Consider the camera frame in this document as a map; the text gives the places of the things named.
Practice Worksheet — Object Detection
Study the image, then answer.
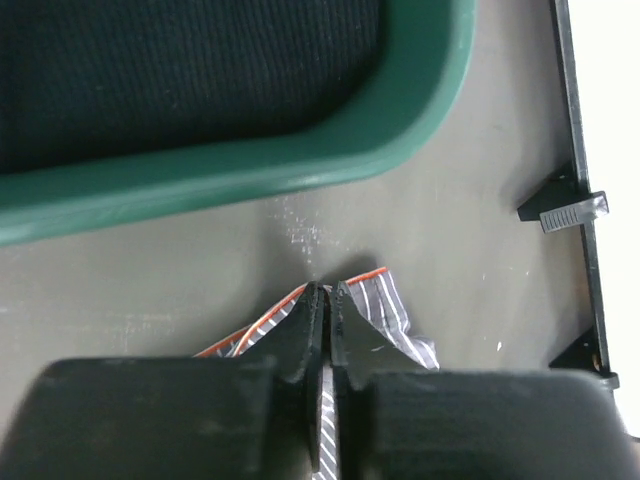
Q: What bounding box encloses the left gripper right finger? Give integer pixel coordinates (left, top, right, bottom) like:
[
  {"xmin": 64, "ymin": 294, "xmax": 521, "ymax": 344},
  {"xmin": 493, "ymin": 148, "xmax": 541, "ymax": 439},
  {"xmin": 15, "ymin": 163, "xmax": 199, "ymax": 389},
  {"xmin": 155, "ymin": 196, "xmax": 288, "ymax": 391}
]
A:
[{"xmin": 330, "ymin": 284, "xmax": 639, "ymax": 479}]

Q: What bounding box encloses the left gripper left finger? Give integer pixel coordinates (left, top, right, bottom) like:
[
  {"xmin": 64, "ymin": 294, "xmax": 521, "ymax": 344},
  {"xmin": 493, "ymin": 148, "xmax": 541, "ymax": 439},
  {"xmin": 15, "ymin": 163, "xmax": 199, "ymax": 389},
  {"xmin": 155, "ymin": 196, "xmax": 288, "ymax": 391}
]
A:
[{"xmin": 1, "ymin": 284, "xmax": 324, "ymax": 479}]

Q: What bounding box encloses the grey striped underwear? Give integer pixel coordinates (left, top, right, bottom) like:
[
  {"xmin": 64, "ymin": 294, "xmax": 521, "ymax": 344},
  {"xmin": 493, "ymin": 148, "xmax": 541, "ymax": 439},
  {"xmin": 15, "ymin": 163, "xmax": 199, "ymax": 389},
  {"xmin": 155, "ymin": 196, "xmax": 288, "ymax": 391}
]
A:
[{"xmin": 197, "ymin": 267, "xmax": 440, "ymax": 479}]

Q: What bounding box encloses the green compartment tray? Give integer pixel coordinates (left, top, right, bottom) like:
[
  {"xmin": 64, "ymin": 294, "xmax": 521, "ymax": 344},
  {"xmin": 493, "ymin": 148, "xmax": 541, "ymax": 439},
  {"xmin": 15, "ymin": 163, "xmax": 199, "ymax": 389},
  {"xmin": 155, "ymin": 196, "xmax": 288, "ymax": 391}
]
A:
[{"xmin": 1, "ymin": 1, "xmax": 476, "ymax": 245}]

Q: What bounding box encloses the black rolled cloth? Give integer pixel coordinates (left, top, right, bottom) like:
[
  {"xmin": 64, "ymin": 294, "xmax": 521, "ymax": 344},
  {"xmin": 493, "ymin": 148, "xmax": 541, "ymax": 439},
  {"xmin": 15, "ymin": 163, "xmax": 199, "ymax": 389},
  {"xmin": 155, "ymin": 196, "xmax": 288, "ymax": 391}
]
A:
[{"xmin": 1, "ymin": 1, "xmax": 386, "ymax": 174}]

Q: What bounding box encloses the white whiteboard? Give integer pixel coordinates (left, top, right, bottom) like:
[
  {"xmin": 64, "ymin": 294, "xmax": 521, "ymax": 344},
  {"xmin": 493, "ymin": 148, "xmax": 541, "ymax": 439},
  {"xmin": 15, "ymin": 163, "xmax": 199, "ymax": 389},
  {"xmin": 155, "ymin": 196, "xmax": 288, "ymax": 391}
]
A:
[{"xmin": 518, "ymin": 1, "xmax": 639, "ymax": 439}]

